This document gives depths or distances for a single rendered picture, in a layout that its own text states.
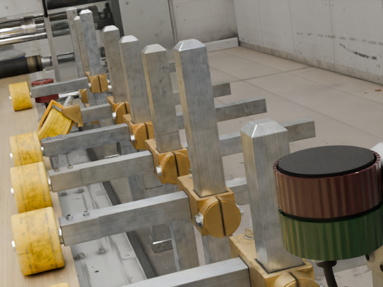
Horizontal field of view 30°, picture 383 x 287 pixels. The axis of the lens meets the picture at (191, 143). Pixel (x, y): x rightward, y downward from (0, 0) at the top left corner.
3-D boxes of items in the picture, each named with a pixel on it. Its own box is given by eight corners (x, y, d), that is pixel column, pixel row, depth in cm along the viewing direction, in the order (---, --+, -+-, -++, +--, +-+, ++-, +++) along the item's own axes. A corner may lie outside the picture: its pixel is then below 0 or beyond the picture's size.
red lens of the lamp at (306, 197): (353, 173, 44) (350, 139, 44) (404, 201, 39) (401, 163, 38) (262, 194, 43) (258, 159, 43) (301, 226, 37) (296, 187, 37)
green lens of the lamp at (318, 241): (357, 211, 45) (353, 178, 44) (407, 244, 39) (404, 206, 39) (267, 232, 44) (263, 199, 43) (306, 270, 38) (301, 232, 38)
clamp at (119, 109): (132, 112, 174) (129, 92, 173) (142, 122, 162) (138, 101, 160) (107, 117, 173) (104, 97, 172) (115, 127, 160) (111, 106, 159)
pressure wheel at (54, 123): (54, 143, 170) (71, 115, 170) (57, 151, 163) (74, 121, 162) (32, 132, 169) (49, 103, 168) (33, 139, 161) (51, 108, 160)
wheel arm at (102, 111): (227, 92, 176) (226, 81, 175) (231, 94, 173) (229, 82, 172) (80, 121, 168) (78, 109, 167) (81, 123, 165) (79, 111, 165)
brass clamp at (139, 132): (151, 132, 151) (148, 109, 149) (165, 146, 138) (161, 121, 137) (123, 138, 149) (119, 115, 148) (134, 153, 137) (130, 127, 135)
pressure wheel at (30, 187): (41, 151, 117) (48, 186, 112) (48, 183, 123) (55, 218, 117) (4, 158, 116) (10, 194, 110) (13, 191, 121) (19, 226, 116)
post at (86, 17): (118, 164, 221) (90, 8, 208) (119, 167, 217) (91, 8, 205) (106, 167, 220) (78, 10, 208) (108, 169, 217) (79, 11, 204)
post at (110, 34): (149, 221, 174) (115, 24, 162) (152, 225, 170) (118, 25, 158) (135, 224, 173) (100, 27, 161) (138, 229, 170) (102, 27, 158)
